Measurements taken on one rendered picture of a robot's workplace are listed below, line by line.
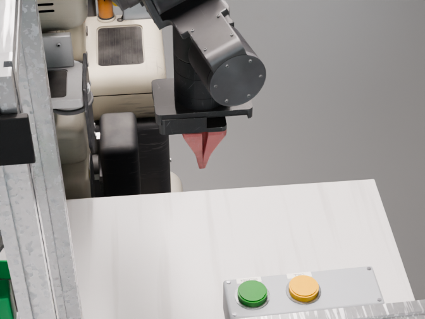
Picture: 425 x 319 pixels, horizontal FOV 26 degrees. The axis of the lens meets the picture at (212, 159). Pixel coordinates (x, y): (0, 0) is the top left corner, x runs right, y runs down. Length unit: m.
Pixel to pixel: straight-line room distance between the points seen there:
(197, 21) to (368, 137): 2.18
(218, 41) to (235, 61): 0.02
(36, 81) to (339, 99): 2.55
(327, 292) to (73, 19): 0.59
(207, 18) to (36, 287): 0.40
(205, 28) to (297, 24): 2.67
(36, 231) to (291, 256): 0.96
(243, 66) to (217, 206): 0.68
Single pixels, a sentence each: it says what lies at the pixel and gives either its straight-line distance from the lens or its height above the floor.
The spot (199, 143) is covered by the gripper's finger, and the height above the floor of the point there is 1.28.
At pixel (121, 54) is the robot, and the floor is 0.81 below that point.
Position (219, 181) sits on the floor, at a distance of 2.82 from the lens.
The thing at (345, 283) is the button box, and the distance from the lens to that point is 1.28.
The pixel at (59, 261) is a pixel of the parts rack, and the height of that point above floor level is 1.34.
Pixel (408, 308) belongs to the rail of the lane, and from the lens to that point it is 1.26.
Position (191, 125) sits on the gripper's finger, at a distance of 0.96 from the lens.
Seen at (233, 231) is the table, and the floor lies 0.86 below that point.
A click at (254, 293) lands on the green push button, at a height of 0.97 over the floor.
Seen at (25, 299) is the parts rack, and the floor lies 1.50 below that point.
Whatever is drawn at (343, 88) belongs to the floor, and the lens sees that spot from 3.22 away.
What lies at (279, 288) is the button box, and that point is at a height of 0.96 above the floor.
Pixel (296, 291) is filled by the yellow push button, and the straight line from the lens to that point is 1.25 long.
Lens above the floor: 1.92
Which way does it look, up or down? 41 degrees down
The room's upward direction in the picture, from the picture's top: straight up
